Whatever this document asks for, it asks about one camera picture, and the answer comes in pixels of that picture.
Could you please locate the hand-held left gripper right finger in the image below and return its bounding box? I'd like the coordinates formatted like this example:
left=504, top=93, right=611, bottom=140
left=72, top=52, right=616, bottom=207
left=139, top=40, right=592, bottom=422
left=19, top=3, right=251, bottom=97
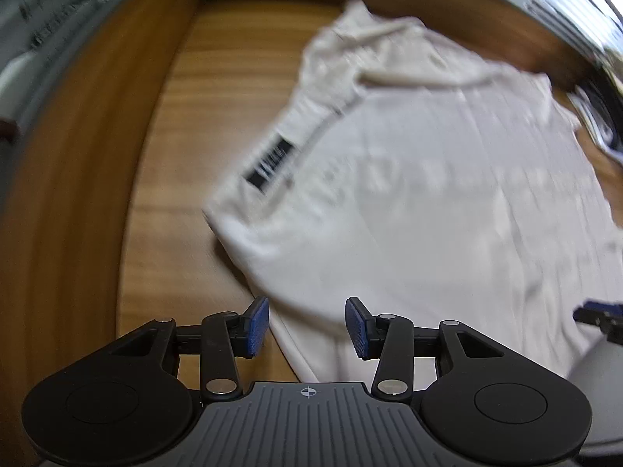
left=345, top=297, right=507, bottom=396

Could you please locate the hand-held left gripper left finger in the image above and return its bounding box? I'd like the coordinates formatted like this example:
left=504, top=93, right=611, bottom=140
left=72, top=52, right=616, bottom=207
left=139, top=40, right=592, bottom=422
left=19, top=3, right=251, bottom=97
left=110, top=297, right=271, bottom=396

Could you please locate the off-white t-shirt black label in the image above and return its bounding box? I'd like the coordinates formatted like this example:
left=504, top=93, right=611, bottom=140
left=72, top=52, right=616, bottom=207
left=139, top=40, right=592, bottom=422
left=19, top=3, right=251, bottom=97
left=202, top=0, right=623, bottom=383

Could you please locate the folded white garment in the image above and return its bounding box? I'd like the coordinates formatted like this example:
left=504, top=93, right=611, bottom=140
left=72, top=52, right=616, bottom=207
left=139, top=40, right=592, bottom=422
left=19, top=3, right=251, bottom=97
left=569, top=86, right=623, bottom=154

